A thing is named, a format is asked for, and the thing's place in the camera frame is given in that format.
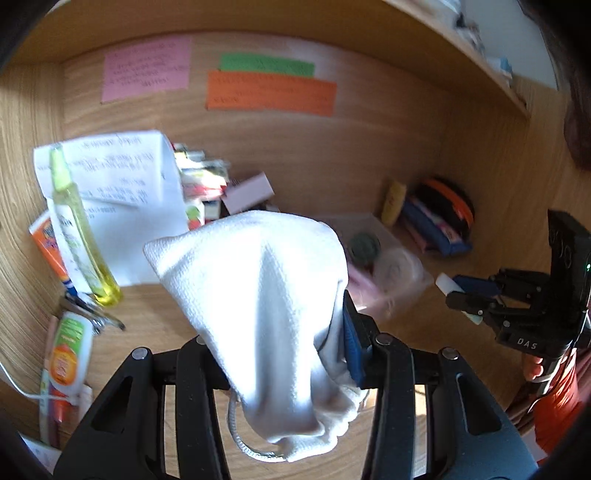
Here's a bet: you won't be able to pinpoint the dark green glass bottle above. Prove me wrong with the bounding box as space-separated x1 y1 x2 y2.
348 232 382 268

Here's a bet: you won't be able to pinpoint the white cloth bag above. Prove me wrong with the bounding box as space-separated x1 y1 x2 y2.
144 211 363 463

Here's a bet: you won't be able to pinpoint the person's hand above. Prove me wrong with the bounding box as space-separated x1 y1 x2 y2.
522 354 544 382

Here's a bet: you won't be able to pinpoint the black orange round case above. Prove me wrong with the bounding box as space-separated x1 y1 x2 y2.
412 175 476 242

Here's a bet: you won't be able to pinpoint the clear plastic storage bin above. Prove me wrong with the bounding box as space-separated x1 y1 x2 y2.
317 213 434 322

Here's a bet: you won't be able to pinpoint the white orange label bottle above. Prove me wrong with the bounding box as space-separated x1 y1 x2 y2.
48 311 94 398

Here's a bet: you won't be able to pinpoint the yellow spray bottle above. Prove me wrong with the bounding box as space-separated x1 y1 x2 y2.
49 144 122 307

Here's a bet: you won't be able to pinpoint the orange sunscreen tube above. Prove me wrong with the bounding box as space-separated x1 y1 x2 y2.
29 210 77 296

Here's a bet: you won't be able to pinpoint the white rectangular box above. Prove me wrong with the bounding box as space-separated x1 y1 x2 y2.
221 173 274 215

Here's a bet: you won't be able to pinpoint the white paper sheets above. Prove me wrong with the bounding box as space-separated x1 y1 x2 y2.
59 131 188 287

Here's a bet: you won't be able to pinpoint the stack of packets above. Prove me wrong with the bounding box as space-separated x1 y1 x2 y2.
172 143 230 231

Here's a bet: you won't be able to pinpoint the green sticky note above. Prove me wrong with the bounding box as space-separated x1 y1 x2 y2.
218 52 315 78

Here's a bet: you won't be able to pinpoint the orange sticky note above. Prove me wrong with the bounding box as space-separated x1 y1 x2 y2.
205 71 338 117

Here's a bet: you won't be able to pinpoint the pink sticky note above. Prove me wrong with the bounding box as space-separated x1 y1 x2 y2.
101 35 192 103

